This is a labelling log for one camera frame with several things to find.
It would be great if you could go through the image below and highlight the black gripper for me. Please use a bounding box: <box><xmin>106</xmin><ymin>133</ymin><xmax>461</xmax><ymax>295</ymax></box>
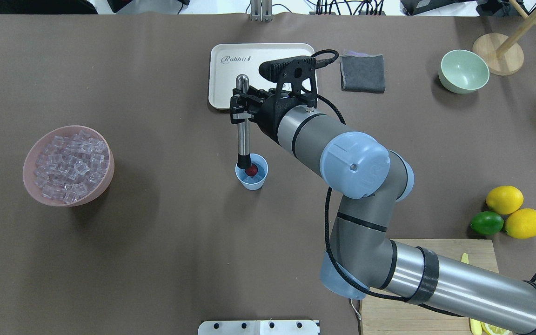
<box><xmin>230</xmin><ymin>88</ymin><xmax>317</xmax><ymax>140</ymax></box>

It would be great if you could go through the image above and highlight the steel muddler black tip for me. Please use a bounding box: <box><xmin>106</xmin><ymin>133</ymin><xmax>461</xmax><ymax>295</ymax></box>
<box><xmin>236</xmin><ymin>74</ymin><xmax>251</xmax><ymax>170</ymax></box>

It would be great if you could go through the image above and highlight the red strawberry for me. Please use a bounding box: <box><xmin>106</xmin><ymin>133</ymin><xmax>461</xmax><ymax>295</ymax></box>
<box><xmin>244</xmin><ymin>164</ymin><xmax>259</xmax><ymax>177</ymax></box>

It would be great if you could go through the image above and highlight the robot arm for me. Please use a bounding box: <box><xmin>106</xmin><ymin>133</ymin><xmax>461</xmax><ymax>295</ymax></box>
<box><xmin>229</xmin><ymin>87</ymin><xmax>536</xmax><ymax>335</ymax></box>

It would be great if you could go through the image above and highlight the light blue plastic cup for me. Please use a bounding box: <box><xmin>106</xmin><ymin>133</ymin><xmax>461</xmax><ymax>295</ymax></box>
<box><xmin>235</xmin><ymin>153</ymin><xmax>269</xmax><ymax>190</ymax></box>

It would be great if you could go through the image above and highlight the pink bowl of ice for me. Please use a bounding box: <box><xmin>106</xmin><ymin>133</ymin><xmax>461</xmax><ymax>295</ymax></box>
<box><xmin>23</xmin><ymin>125</ymin><xmax>114</xmax><ymax>207</ymax></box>

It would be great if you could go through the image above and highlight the cream rabbit tray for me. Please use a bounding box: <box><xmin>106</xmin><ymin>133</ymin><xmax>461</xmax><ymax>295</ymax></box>
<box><xmin>208</xmin><ymin>44</ymin><xmax>315</xmax><ymax>110</ymax></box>

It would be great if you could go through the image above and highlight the grey folded cloth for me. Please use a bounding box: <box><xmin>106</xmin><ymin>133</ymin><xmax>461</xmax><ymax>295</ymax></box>
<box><xmin>340</xmin><ymin>51</ymin><xmax>386</xmax><ymax>94</ymax></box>

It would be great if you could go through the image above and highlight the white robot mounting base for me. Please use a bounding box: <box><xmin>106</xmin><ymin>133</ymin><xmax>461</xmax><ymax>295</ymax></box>
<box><xmin>197</xmin><ymin>319</ymin><xmax>321</xmax><ymax>335</ymax></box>

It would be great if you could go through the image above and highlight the mint green bowl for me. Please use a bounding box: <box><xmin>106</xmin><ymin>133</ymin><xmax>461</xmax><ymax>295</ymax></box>
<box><xmin>438</xmin><ymin>49</ymin><xmax>490</xmax><ymax>94</ymax></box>

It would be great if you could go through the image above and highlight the wooden cutting board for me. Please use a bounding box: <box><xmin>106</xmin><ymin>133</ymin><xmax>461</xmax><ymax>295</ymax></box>
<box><xmin>358</xmin><ymin>238</ymin><xmax>498</xmax><ymax>335</ymax></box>

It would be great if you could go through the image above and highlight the wooden mug tree stand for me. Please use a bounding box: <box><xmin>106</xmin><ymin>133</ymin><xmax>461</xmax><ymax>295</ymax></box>
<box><xmin>472</xmin><ymin>0</ymin><xmax>536</xmax><ymax>76</ymax></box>

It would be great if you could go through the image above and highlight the green lime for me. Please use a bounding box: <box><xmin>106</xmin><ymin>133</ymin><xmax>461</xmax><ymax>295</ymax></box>
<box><xmin>470</xmin><ymin>211</ymin><xmax>505</xmax><ymax>235</ymax></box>

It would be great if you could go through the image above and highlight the yellow lemon upper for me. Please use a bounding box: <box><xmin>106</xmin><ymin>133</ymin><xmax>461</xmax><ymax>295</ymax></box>
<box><xmin>485</xmin><ymin>185</ymin><xmax>524</xmax><ymax>215</ymax></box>

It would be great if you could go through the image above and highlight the yellow lemon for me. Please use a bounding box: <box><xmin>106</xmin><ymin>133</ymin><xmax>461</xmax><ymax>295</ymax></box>
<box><xmin>503</xmin><ymin>208</ymin><xmax>536</xmax><ymax>239</ymax></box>
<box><xmin>485</xmin><ymin>185</ymin><xmax>524</xmax><ymax>215</ymax></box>

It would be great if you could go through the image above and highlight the yellow lemon lower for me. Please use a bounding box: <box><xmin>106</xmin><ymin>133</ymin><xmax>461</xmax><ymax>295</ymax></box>
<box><xmin>503</xmin><ymin>208</ymin><xmax>536</xmax><ymax>239</ymax></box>

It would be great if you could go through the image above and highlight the yellow plastic knife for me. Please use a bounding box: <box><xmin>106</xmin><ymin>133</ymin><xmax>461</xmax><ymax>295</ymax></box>
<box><xmin>460</xmin><ymin>253</ymin><xmax>483</xmax><ymax>335</ymax></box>

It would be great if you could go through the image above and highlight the lemon half upper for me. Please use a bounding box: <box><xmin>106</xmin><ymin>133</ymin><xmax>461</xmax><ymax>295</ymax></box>
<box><xmin>480</xmin><ymin>322</ymin><xmax>512</xmax><ymax>335</ymax></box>

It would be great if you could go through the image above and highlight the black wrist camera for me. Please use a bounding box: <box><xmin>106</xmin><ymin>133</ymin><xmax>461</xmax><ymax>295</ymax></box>
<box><xmin>259</xmin><ymin>56</ymin><xmax>317</xmax><ymax>107</ymax></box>

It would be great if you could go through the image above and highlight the aluminium frame post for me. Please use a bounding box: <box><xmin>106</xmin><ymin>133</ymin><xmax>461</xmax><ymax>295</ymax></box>
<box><xmin>249</xmin><ymin>0</ymin><xmax>274</xmax><ymax>22</ymax></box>

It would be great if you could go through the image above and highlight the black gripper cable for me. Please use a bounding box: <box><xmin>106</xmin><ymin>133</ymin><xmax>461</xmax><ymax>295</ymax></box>
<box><xmin>310</xmin><ymin>49</ymin><xmax>464</xmax><ymax>318</ymax></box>

